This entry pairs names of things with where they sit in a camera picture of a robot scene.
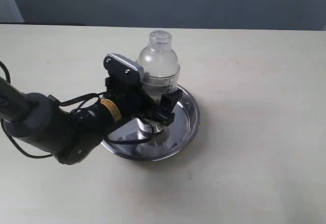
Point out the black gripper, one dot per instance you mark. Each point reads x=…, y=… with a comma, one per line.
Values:
x=123, y=102

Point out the clear plastic shaker bottle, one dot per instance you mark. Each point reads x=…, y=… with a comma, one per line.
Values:
x=160, y=64

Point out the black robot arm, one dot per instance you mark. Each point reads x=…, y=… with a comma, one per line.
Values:
x=70, y=130

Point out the round stainless steel plate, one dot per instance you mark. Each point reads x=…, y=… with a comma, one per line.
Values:
x=165, y=144

